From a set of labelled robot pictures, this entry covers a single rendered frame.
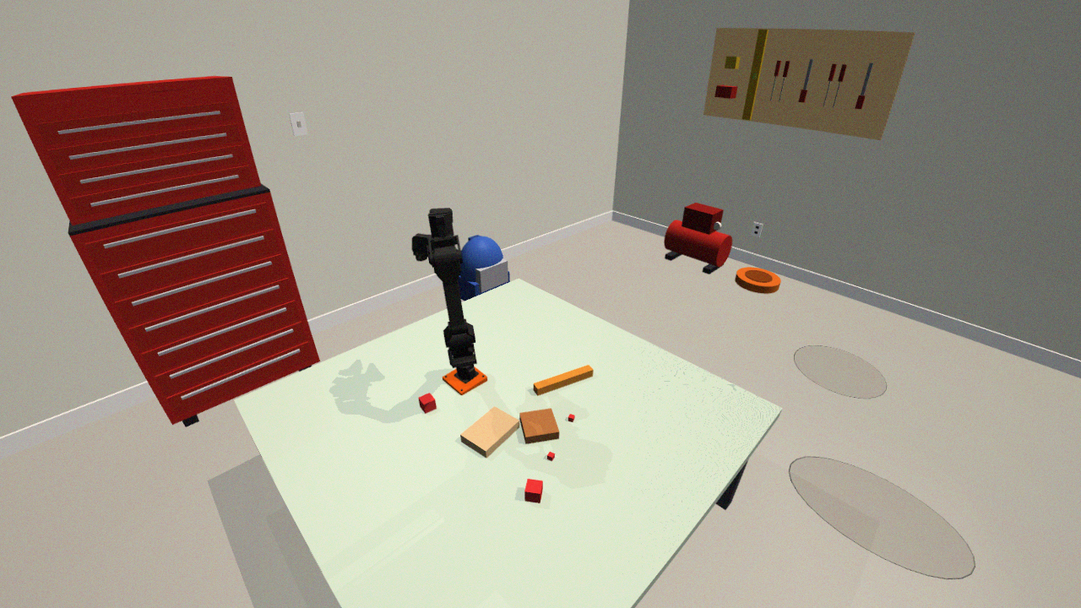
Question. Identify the orange long bar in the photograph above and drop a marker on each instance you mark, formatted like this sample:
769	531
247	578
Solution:
563	380

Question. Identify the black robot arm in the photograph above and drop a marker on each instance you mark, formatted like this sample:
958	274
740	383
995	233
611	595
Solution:
442	253

